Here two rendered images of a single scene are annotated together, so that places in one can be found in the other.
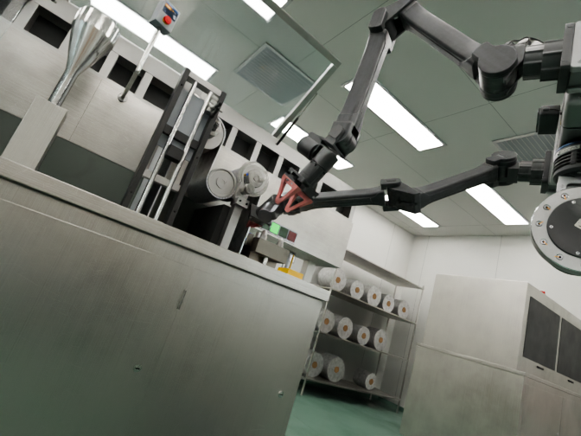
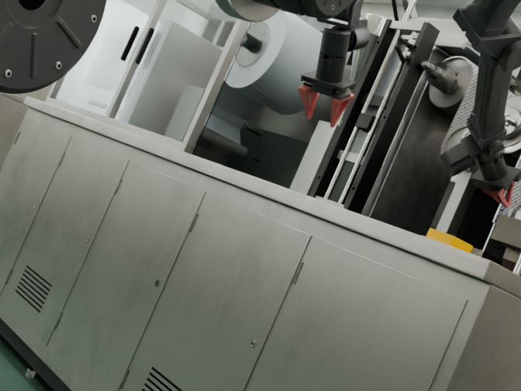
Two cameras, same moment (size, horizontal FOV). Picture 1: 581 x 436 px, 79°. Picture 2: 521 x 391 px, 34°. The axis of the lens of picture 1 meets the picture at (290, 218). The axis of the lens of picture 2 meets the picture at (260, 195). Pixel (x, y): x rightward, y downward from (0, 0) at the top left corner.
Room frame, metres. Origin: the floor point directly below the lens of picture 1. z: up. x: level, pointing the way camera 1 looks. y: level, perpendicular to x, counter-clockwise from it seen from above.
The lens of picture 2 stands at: (0.72, -1.79, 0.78)
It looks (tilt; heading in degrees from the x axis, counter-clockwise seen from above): 2 degrees up; 85
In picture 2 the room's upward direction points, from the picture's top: 24 degrees clockwise
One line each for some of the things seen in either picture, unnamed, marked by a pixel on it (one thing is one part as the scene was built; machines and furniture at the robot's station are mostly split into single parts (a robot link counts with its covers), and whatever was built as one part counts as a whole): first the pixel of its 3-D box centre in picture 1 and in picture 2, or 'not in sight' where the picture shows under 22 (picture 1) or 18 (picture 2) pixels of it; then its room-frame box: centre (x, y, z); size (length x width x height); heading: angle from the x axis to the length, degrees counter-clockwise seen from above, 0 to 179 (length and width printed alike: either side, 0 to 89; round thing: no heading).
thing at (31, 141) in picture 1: (54, 103); (339, 122); (1.11, 0.87, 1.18); 0.14 x 0.14 x 0.57
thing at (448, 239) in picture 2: (290, 273); (449, 242); (1.28, -0.06, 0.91); 0.07 x 0.07 x 0.02; 32
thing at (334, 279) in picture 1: (357, 328); not in sight; (5.10, -1.38, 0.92); 1.83 x 0.53 x 1.85; 122
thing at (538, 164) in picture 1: (533, 171); not in sight; (1.02, -0.71, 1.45); 0.09 x 0.08 x 0.12; 145
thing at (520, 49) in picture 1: (504, 71); not in sight; (0.66, -0.36, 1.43); 0.10 x 0.05 x 0.09; 55
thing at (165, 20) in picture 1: (166, 16); not in sight; (1.13, 0.68, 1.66); 0.07 x 0.07 x 0.10; 50
